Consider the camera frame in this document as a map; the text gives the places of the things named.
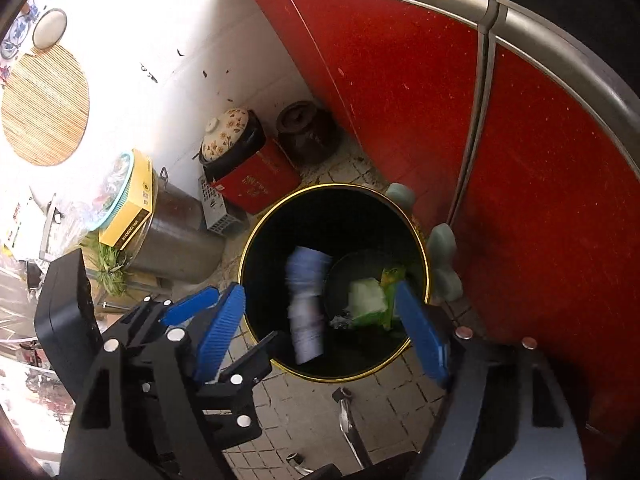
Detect stainless steel stockpot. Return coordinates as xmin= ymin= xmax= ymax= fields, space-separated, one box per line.
xmin=127 ymin=170 xmax=226 ymax=283

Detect green plastic wrapper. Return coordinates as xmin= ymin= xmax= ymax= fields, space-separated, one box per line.
xmin=350 ymin=266 xmax=408 ymax=332

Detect red cabinet door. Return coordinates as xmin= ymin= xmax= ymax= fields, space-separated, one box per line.
xmin=248 ymin=0 xmax=488 ymax=226
xmin=450 ymin=42 xmax=640 ymax=441

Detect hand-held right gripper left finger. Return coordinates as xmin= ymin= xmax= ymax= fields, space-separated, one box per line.
xmin=60 ymin=284 xmax=247 ymax=480

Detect chrome metal leg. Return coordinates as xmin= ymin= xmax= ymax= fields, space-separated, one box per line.
xmin=332 ymin=387 xmax=373 ymax=471
xmin=286 ymin=452 xmax=316 ymax=475

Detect white round lid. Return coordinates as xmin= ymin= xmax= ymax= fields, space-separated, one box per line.
xmin=31 ymin=8 xmax=68 ymax=50

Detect teal rimmed bowl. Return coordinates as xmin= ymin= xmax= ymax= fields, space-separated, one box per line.
xmin=75 ymin=152 xmax=136 ymax=233

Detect white paper cup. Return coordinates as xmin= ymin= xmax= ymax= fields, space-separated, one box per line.
xmin=285 ymin=246 xmax=335 ymax=366

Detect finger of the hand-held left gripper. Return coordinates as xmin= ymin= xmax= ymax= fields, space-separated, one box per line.
xmin=107 ymin=287 xmax=219 ymax=348
xmin=195 ymin=331 xmax=282 ymax=443

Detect black gold-rimmed bin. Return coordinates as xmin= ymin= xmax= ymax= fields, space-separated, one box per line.
xmin=237 ymin=184 xmax=430 ymax=385

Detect round bamboo mat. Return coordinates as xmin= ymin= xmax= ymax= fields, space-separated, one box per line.
xmin=1 ymin=42 xmax=90 ymax=167

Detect floral lidded ceramic pot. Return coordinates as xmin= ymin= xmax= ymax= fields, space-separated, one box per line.
xmin=199 ymin=107 xmax=266 ymax=178

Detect red cardboard box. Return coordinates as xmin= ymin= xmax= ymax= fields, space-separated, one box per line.
xmin=210 ymin=139 xmax=301 ymax=215

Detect yellow cardboard box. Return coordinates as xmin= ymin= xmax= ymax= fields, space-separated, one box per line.
xmin=98 ymin=149 xmax=153 ymax=252

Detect green leafy vegetables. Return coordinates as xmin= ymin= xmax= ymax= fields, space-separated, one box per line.
xmin=80 ymin=235 xmax=133 ymax=297

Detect dark brown glazed jar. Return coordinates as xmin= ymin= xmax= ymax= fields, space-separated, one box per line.
xmin=276 ymin=101 xmax=343 ymax=166

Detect pale green plastic object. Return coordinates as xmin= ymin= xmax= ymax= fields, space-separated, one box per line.
xmin=385 ymin=182 xmax=463 ymax=306

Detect grey perforated box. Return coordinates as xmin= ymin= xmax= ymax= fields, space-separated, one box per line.
xmin=199 ymin=175 xmax=246 ymax=235

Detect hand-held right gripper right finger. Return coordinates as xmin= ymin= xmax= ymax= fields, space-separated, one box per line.
xmin=395 ymin=280 xmax=586 ymax=480

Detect white crumpled tissue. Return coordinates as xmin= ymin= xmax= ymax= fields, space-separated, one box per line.
xmin=347 ymin=277 xmax=388 ymax=318

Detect blue and white porcelain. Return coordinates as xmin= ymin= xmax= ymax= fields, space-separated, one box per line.
xmin=0 ymin=0 xmax=36 ymax=61

